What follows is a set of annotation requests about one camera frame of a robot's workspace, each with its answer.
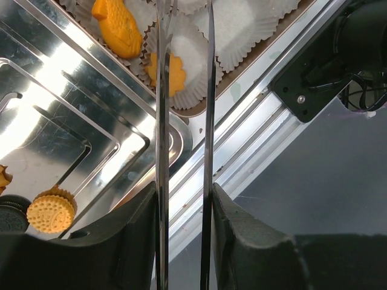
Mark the orange fish cookie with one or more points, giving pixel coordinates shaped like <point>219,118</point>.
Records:
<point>118,28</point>

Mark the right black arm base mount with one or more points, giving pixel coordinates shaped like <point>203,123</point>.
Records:
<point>351,42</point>

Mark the orange star cookie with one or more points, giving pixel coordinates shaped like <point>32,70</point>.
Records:
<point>5,178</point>

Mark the stainless steel baking tray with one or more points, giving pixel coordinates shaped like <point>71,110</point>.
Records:
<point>71,115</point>

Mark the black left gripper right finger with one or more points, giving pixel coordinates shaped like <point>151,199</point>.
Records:
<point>249,254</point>

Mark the aluminium table edge rail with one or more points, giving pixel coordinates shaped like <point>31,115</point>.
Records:
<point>249,119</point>

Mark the black sandwich cookie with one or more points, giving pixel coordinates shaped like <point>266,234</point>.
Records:
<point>14,214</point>

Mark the brown cookie tin box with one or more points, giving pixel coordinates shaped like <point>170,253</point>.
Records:
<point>145,14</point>

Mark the orange flower cookie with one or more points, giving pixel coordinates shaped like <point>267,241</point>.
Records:
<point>177,74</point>

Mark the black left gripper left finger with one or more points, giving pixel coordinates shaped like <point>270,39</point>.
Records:
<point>114,252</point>

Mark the white paper liner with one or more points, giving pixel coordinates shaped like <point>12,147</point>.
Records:
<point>239,26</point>
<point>190,45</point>

